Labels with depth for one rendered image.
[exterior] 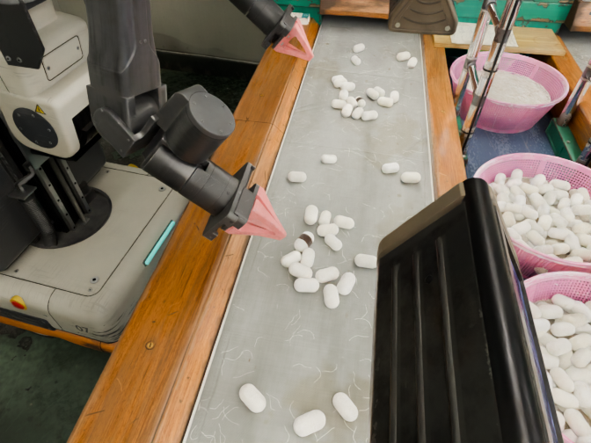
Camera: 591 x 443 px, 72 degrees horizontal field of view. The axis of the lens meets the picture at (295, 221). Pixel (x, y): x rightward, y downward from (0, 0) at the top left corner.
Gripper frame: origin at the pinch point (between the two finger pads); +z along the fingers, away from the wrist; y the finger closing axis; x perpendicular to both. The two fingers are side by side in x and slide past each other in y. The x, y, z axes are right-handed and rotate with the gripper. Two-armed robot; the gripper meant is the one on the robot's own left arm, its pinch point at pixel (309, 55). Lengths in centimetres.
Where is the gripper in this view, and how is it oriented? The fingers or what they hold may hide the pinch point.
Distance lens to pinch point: 92.8
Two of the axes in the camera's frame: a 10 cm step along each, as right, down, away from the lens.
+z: 7.4, 5.5, 3.8
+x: -6.4, 4.4, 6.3
